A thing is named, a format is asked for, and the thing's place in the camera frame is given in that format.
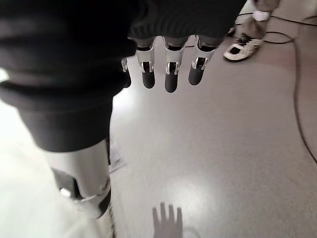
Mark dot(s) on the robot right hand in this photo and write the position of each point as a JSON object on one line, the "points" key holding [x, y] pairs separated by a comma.
{"points": [[62, 74]]}

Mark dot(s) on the person's foot in white shoe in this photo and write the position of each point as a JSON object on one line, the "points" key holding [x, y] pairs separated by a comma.
{"points": [[241, 49]]}

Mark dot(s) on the person's leg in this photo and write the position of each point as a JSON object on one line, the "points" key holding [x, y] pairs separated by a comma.
{"points": [[255, 26]]}

